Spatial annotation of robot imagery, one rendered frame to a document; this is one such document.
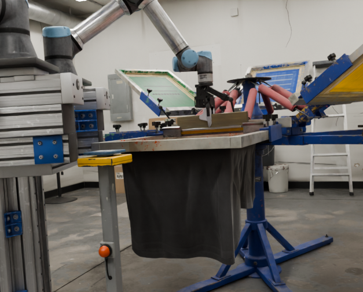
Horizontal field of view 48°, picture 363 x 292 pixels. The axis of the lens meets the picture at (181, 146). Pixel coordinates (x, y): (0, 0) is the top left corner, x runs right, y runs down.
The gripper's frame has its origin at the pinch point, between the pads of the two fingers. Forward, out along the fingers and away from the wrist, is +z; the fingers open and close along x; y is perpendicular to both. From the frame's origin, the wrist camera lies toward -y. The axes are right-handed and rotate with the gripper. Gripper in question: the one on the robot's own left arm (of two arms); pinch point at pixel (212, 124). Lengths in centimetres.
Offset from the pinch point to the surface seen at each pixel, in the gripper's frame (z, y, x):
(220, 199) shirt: 27, -18, 50
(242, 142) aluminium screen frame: 6, -29, 58
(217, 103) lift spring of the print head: -13, 17, -65
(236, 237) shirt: 43, -21, 41
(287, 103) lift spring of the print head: -9, -28, -59
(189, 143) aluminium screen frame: 6, -11, 60
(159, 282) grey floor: 103, 58, -48
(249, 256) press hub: 92, 4, -80
